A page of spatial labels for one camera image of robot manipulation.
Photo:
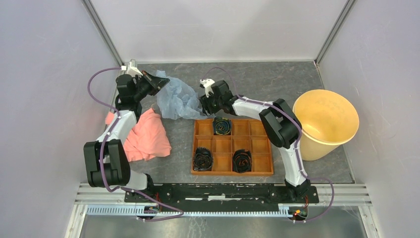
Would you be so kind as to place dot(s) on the orange wooden divided tray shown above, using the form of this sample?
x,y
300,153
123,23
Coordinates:
x,y
248,134

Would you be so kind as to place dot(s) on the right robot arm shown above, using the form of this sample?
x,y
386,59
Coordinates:
x,y
281,126

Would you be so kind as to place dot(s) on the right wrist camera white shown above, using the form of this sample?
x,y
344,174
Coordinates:
x,y
207,85

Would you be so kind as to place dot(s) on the black orange rolled tie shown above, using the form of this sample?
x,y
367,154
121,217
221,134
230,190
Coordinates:
x,y
242,161

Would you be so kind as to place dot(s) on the translucent blue plastic trash bag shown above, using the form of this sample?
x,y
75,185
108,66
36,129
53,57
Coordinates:
x,y
178,100

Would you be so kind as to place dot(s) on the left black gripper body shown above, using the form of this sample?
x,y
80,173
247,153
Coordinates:
x,y
143,87

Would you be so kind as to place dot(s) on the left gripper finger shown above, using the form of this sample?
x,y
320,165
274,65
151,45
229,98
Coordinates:
x,y
157,84
150,78

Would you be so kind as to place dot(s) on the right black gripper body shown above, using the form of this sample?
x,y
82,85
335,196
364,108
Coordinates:
x,y
214,103

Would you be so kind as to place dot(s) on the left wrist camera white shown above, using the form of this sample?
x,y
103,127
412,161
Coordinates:
x,y
131,69

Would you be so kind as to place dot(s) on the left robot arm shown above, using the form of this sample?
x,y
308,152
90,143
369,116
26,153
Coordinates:
x,y
106,162

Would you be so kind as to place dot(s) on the white slotted cable duct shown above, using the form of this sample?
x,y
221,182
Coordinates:
x,y
151,211

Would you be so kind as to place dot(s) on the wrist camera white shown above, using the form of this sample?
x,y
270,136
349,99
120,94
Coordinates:
x,y
131,69
207,85

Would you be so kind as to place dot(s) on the yellow plastic trash bin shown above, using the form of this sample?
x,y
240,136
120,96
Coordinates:
x,y
328,120

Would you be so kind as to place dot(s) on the black rolled tie left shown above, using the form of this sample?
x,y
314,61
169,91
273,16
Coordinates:
x,y
202,160

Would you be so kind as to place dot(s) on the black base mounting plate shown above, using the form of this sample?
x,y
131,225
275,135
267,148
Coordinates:
x,y
233,197

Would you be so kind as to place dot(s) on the pink cloth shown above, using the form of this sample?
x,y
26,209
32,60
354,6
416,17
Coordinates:
x,y
147,139

